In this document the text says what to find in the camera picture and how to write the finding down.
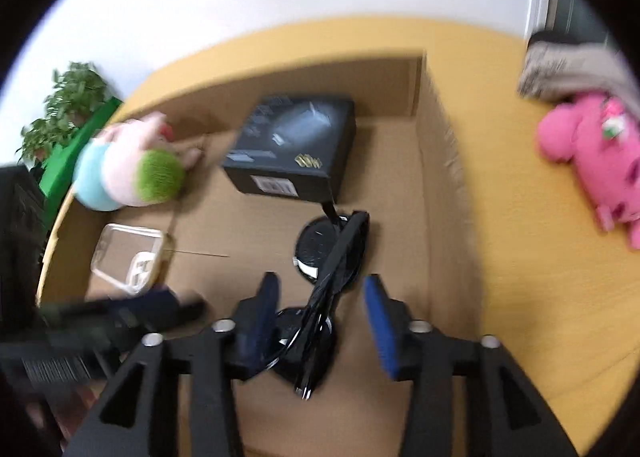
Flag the potted green plant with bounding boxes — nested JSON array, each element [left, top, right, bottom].
[[16, 61, 113, 163]]

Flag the black charger box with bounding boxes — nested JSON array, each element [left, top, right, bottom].
[[221, 95, 356, 203]]

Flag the black sunglasses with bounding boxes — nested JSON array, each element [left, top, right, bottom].
[[267, 202, 370, 401]]

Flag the cardboard box tray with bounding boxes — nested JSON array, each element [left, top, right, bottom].
[[37, 48, 482, 457]]

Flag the pink plush toy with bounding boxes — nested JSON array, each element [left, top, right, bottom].
[[537, 91, 639, 250]]

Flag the grey printed cloth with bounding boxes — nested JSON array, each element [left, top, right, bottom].
[[518, 30, 639, 118]]

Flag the clear phone case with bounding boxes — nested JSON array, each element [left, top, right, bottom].
[[90, 223, 169, 297]]

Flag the pig plush toy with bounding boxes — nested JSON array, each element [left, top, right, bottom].
[[72, 111, 203, 212]]

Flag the green table cloth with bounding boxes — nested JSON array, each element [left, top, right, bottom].
[[39, 97, 122, 233]]

